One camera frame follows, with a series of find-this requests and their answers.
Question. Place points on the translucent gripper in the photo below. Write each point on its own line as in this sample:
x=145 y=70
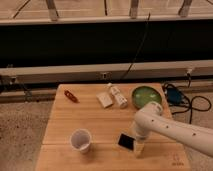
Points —
x=139 y=145

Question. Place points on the black rectangular eraser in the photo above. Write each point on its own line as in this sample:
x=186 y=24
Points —
x=126 y=141

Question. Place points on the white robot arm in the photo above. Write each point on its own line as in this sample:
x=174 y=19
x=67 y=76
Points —
x=149 y=118

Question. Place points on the white plastic bottle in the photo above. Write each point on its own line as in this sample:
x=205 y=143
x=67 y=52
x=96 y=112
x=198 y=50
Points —
x=118 y=96

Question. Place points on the green round bowl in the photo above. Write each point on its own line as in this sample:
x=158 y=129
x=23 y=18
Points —
x=145 y=94

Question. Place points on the beige rectangular block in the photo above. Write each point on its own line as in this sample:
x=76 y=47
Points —
x=104 y=99

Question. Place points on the blue power adapter box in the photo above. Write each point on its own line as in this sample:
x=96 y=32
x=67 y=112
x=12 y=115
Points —
x=174 y=96

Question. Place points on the red-brown small tool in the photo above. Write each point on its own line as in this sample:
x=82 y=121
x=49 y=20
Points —
x=70 y=96

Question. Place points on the grey metal rail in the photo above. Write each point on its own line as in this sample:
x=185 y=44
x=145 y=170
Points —
x=99 y=72

